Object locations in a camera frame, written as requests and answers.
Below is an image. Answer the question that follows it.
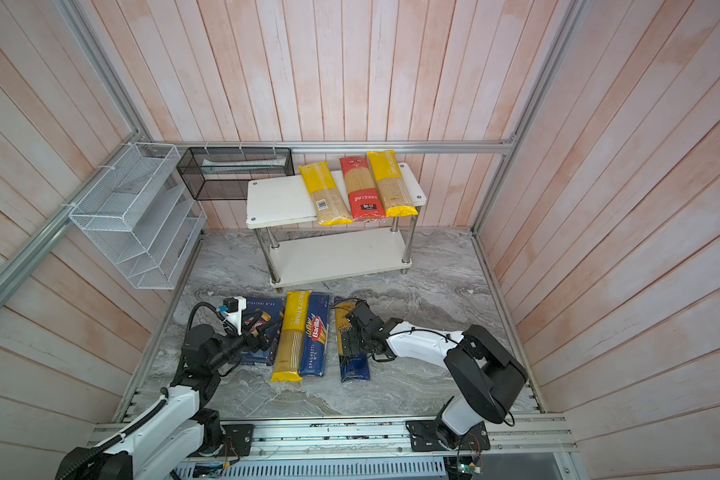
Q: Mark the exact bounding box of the dark blue spaghetti bag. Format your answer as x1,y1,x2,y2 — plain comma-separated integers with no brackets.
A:
333,299,370,382

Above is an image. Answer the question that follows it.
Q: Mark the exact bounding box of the blue Barilla spaghetti box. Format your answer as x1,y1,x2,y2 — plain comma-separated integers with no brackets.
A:
298,293,331,377

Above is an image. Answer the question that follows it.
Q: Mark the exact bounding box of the yellow spaghetti bag with barcode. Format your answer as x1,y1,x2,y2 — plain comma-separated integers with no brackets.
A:
299,161,353,226

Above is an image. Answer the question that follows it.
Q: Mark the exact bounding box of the red spaghetti bag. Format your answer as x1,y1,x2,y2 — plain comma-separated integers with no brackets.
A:
340,157,385,221

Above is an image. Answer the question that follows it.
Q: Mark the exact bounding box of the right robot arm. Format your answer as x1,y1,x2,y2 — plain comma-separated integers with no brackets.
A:
337,300,528,452

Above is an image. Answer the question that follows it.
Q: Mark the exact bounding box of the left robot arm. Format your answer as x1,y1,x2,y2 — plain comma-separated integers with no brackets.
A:
56,297,283,479

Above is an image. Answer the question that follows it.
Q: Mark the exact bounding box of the blue Barilla pasta box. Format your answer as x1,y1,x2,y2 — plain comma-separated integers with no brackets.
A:
241,297,285,366

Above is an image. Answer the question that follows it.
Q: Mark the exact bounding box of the yellow Pastatime spaghetti bag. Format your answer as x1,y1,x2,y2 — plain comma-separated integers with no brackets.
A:
271,290,311,382

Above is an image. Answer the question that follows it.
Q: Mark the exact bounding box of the black mesh basket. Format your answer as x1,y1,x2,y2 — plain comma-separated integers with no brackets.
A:
177,146,295,201

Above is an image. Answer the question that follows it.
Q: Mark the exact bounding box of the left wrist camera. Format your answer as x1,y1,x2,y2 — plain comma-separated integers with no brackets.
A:
218,296,246,335

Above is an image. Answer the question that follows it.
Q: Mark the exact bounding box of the white wire mesh rack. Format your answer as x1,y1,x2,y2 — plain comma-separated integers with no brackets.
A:
70,143,206,290

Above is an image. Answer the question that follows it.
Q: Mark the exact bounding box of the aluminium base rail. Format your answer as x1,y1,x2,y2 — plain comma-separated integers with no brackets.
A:
174,413,587,479

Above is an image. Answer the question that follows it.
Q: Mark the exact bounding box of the aluminium frame back bar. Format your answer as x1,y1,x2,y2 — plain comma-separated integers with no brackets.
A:
172,140,515,155

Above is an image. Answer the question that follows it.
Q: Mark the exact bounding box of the aluminium frame bar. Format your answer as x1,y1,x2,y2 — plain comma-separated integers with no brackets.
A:
0,132,147,309
172,140,515,155

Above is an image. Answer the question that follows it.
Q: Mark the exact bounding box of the aluminium frame left bar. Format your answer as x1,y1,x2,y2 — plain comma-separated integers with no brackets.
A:
0,132,147,309

